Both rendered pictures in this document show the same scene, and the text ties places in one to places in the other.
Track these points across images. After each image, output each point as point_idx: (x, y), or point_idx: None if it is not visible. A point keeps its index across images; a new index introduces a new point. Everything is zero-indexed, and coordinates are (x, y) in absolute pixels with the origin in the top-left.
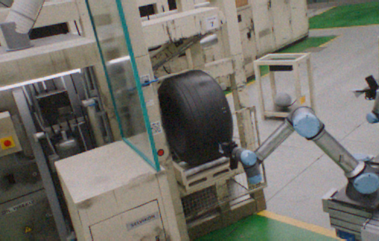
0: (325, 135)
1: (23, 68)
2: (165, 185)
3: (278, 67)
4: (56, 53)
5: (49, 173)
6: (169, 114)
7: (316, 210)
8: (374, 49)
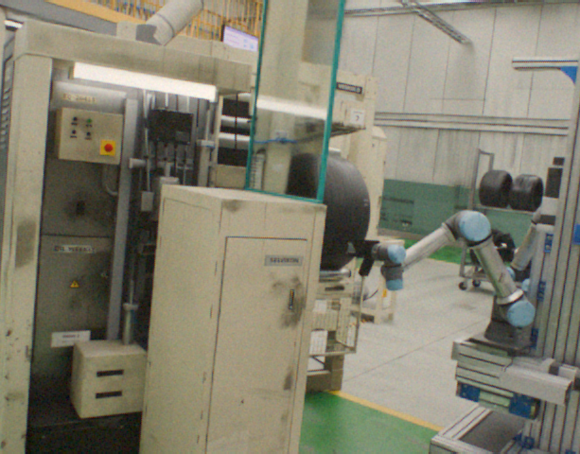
0: (491, 244)
1: (167, 60)
2: (321, 227)
3: None
4: (206, 60)
5: (127, 217)
6: None
7: (403, 401)
8: (448, 280)
